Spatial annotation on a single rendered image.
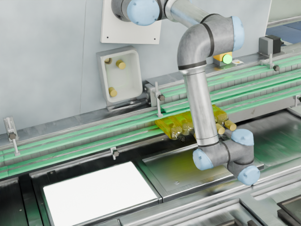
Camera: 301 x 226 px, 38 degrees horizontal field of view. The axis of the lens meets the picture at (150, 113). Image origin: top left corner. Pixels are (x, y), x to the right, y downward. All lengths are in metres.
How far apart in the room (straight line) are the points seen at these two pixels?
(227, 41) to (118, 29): 0.67
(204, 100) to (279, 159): 0.67
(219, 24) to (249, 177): 0.54
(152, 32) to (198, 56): 0.65
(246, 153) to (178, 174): 0.41
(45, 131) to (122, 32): 0.56
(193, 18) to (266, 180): 0.71
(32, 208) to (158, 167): 0.55
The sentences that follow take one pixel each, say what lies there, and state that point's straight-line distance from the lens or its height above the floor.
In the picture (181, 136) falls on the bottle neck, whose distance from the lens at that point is 1.84.
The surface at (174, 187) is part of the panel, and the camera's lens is 1.77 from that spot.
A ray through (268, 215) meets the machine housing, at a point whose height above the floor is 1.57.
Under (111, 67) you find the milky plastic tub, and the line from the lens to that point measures 2.02.
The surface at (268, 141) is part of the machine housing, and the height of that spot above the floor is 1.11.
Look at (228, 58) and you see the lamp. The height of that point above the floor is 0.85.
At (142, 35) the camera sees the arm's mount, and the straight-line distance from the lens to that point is 2.02.
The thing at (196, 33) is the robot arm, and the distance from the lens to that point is 1.42.
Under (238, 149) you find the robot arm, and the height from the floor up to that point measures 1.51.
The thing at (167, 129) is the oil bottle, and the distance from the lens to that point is 1.92.
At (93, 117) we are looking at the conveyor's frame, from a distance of 2.01.
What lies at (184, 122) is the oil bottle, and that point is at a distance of 1.92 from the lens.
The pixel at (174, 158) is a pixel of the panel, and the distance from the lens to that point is 1.96.
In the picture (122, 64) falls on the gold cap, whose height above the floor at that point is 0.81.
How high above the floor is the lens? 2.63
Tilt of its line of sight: 59 degrees down
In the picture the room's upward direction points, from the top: 134 degrees clockwise
